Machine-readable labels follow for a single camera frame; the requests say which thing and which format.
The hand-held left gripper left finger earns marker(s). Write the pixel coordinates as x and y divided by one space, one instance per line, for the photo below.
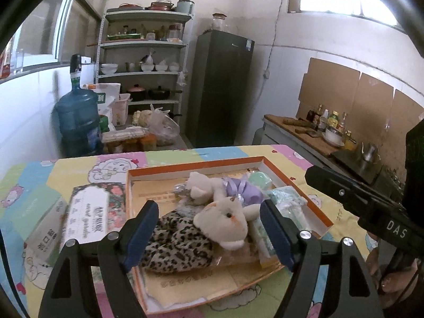
140 235

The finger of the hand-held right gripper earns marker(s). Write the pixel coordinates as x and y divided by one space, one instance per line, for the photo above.
341 188

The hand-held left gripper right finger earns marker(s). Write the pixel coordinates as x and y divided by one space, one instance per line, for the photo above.
278 235

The pale green lace packet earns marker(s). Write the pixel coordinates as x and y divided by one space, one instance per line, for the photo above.
288 202

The leopard print plush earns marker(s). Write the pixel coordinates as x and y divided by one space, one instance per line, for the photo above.
179 245

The cream plush bear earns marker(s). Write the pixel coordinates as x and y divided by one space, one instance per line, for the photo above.
225 225

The orange cardboard box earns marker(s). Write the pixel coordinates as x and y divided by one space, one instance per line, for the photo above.
198 169

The person's right hand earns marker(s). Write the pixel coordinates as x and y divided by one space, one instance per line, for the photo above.
376 271

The black induction cooker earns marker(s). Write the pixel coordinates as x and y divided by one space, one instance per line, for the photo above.
351 165

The metal kettle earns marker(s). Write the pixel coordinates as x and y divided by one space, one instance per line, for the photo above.
369 154

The white bowl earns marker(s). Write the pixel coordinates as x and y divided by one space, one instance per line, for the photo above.
333 136

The floral packet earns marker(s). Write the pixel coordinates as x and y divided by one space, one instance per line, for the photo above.
92 212

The cleaver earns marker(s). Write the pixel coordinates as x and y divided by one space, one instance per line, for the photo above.
311 133

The row of condiment bottles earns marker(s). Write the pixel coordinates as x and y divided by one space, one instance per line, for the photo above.
333 119

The wooden rolling pin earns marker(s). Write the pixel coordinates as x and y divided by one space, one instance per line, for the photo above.
294 122

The pale green box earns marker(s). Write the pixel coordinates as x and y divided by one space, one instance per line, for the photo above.
36 200

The clear plastic bag of food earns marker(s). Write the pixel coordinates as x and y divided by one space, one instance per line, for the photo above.
159 126

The green bag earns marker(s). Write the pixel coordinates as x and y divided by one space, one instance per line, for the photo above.
105 124

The pink bucket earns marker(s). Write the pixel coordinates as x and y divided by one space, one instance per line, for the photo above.
120 109

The blue water jug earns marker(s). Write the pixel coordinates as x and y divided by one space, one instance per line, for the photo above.
78 119

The black pot with pink lid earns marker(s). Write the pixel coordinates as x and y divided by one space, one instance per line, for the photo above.
135 92

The black frying pan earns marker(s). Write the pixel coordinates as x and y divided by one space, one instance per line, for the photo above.
160 93

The white sack with green label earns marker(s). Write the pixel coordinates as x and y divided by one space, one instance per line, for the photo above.
106 92

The dark fridge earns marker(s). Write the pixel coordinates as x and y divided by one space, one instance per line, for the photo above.
218 89

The white metal shelf unit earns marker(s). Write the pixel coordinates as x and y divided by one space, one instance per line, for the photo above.
139 74

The stack of white bowls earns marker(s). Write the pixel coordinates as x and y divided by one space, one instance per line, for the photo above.
109 69

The black water pump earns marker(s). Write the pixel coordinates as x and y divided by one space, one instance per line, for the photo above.
75 64

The small white box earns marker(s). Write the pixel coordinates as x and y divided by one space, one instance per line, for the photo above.
86 59

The glass jar with red lid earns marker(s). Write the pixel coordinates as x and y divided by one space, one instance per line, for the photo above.
219 23

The tea bottle with red label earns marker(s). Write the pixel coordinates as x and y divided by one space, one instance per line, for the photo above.
4 66

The sliding window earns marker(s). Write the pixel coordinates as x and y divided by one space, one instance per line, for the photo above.
43 29

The red flat pan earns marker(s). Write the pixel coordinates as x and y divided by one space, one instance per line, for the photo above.
131 6

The red pot with lid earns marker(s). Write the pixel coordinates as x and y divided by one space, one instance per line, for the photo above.
160 6

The teal enamel jar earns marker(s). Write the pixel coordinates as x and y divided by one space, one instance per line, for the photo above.
184 6

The cardboard wall sheet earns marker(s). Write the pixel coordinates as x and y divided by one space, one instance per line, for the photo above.
374 102
407 119
328 86

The wall socket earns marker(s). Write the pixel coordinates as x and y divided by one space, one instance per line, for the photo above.
265 75

